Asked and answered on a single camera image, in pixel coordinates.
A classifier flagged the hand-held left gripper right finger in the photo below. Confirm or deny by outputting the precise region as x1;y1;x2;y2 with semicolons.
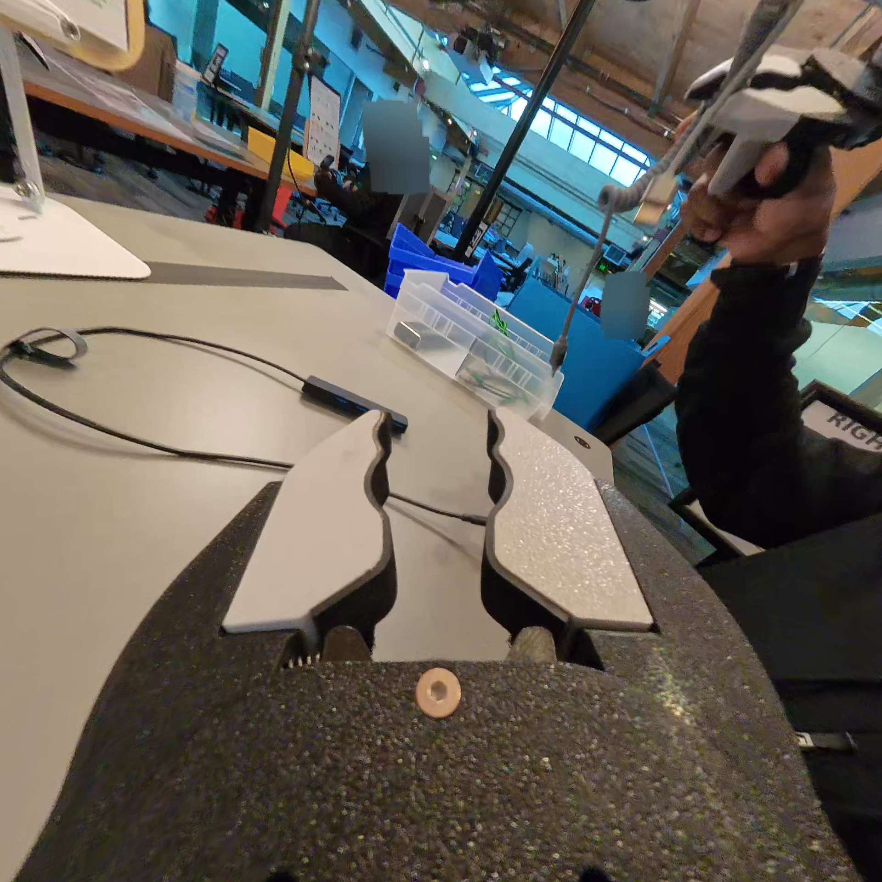
481;408;656;642

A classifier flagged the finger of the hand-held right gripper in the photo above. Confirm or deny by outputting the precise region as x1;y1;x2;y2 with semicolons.
715;86;848;140
686;54;806;102

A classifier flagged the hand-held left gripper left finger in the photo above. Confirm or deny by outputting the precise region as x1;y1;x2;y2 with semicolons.
222;410;398;645

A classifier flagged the grey cable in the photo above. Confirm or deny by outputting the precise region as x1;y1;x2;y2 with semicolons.
550;0;807;379

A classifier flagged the green braided usb cable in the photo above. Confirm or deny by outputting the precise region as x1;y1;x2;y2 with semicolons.
458;309;545;407

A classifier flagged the clear plastic bin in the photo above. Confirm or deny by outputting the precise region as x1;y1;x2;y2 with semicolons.
386;269;565;423

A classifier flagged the black hub cable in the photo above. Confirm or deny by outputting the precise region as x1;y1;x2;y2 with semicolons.
0;327;492;528

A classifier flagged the person's right forearm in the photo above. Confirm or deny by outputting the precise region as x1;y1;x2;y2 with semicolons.
674;256;882;552

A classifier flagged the grey desk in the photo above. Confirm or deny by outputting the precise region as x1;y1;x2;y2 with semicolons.
0;193;614;882

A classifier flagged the person's right hand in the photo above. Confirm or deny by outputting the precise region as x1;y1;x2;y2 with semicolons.
678;113;839;266

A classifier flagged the black fabric flap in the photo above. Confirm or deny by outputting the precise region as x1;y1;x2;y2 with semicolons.
591;358;679;447

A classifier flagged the blue corrugated plastic box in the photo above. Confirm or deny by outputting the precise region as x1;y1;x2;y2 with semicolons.
506;276;652;431

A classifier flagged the black stand pole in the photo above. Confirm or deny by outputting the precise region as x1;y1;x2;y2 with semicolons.
465;0;597;266
258;0;321;232

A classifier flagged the person's black jacket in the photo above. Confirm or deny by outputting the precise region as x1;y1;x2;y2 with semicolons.
696;517;882;882

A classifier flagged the yellow bin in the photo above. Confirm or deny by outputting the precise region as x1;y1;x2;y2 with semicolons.
247;127;318;197

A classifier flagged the white printed board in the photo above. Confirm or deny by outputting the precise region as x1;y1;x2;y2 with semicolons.
305;74;343;168

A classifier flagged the wooden workbench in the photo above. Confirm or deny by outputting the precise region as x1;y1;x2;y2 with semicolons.
21;41;318;201

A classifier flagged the dark desk cable cover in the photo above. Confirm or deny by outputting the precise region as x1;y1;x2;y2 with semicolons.
134;260;349;292

